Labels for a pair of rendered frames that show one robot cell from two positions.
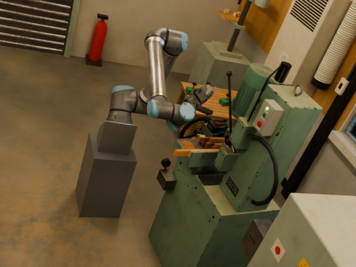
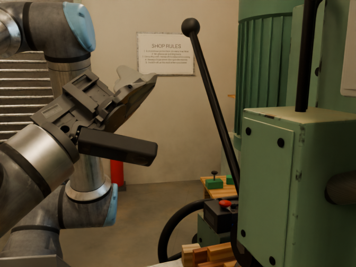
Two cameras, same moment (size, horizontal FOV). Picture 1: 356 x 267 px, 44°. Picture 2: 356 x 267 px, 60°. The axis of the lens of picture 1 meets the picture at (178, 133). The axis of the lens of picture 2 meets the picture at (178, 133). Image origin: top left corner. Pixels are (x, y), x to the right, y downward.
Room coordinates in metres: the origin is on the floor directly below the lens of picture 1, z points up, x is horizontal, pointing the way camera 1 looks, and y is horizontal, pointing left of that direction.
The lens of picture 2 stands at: (1.78, -0.29, 1.34)
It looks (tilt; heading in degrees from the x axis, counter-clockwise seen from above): 12 degrees down; 16
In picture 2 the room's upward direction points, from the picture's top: straight up
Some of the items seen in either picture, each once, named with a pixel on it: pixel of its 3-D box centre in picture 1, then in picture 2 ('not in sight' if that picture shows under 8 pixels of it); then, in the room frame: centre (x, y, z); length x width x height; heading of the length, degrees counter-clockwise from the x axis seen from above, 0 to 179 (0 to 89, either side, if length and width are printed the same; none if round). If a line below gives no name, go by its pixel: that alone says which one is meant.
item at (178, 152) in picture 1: (216, 152); not in sight; (2.31, -0.27, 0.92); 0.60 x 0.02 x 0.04; 125
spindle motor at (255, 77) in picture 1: (253, 94); (288, 61); (2.35, -0.33, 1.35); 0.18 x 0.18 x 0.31
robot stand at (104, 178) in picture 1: (104, 176); not in sight; (2.49, 0.39, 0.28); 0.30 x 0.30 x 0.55; 27
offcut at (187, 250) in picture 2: (201, 139); (191, 256); (2.39, -0.15, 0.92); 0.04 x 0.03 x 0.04; 114
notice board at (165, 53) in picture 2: not in sight; (166, 54); (5.09, 0.78, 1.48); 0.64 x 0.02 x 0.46; 117
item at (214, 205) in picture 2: (217, 125); (230, 209); (2.51, -0.22, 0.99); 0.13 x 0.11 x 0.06; 125
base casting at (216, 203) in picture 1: (227, 184); not in sight; (2.25, -0.40, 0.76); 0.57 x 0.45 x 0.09; 35
